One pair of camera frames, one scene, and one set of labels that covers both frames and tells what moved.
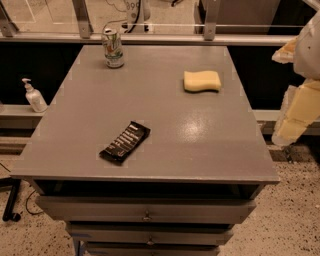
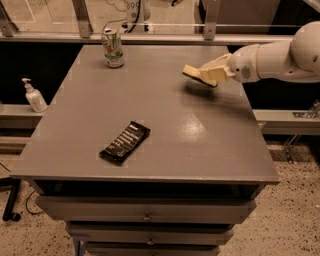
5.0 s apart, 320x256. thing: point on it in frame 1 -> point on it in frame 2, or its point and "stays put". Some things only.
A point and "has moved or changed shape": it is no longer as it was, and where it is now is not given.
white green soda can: [113, 49] stays put
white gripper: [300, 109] -> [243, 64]
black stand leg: [7, 184] stays put
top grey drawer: [147, 210] stays put
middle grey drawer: [149, 234] stays put
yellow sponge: [200, 81] has moved or changed shape
